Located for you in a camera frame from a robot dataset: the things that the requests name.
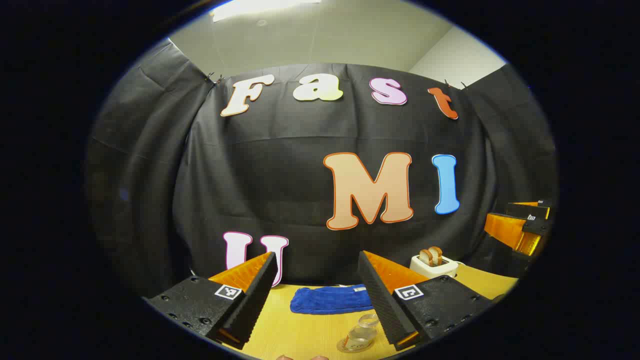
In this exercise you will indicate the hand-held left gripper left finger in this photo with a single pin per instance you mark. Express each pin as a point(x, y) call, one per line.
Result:
point(255, 305)

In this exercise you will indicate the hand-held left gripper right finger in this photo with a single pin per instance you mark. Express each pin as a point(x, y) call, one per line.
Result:
point(382, 305)

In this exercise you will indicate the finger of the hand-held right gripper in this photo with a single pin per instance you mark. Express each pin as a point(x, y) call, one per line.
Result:
point(535, 226)
point(520, 210)

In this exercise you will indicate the clear water bottle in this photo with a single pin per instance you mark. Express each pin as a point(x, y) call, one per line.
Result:
point(361, 334)

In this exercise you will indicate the blue folded towel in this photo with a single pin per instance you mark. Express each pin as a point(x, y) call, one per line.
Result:
point(325, 300)

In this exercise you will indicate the white toaster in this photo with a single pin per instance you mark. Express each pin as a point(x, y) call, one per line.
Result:
point(435, 271)

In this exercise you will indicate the toasted bread slice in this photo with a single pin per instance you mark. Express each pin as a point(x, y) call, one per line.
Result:
point(426, 257)
point(437, 254)

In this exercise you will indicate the black backdrop cloth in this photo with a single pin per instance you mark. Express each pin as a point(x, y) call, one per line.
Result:
point(280, 175)

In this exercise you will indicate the ceiling light panel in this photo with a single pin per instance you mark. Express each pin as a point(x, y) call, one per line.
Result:
point(250, 7)

